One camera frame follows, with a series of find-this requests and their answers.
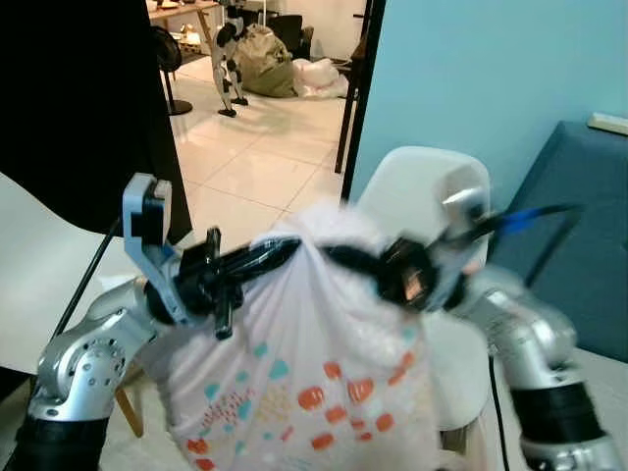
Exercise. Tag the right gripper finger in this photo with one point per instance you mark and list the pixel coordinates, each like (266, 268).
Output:
(355, 262)

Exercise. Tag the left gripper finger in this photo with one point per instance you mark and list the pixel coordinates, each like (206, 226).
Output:
(259, 274)
(267, 252)

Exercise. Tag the pink patterned pillow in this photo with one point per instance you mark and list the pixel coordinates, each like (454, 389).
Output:
(294, 324)

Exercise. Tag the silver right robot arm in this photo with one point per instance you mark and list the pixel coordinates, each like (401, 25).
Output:
(530, 343)

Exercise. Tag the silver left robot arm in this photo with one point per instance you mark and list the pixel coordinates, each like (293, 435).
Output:
(88, 363)

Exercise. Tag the black chair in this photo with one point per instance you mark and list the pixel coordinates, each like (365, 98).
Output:
(291, 34)

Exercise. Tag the teal upholstered headboard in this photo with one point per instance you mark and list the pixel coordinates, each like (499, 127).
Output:
(579, 245)

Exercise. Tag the white plastic bag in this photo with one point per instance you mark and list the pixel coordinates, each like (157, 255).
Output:
(319, 78)

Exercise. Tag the olive green sack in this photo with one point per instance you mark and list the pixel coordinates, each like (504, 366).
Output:
(265, 64)

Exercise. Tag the white black humanoid robot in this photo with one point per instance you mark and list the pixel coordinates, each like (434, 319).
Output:
(229, 59)

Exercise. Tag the black standing fan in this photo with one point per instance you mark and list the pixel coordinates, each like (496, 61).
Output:
(167, 59)

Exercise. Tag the black curtain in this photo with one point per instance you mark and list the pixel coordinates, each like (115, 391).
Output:
(78, 98)

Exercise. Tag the bed with beige sheet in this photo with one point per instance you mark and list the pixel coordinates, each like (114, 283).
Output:
(603, 412)

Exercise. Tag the white power strip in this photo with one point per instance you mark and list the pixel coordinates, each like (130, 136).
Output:
(608, 123)

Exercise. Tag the wooden table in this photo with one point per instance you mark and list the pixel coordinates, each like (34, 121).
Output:
(182, 12)

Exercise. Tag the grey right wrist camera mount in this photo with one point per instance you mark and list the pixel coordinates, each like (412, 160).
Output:
(461, 221)

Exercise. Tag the black door frame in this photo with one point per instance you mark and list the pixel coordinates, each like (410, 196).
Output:
(361, 88)

